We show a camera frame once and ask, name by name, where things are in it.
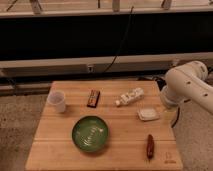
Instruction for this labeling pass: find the dark chocolate bar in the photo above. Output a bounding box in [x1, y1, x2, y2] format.
[87, 90, 100, 108]

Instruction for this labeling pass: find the black floor cable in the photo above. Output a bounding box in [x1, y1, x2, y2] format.
[170, 107, 181, 129]

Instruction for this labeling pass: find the white plastic bottle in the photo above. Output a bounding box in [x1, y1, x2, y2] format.
[115, 87, 144, 107]

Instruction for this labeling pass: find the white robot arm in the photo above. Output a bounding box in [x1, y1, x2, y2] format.
[160, 61, 213, 115]

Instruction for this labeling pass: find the translucent plastic cup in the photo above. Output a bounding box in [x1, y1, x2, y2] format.
[47, 91, 66, 113]

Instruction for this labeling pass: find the green ceramic bowl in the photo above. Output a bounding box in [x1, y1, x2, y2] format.
[71, 116, 109, 153]

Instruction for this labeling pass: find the black hanging cable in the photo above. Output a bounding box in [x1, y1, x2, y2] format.
[101, 5, 135, 74]

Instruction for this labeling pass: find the small white dish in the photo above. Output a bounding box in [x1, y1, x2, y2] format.
[138, 108, 160, 121]

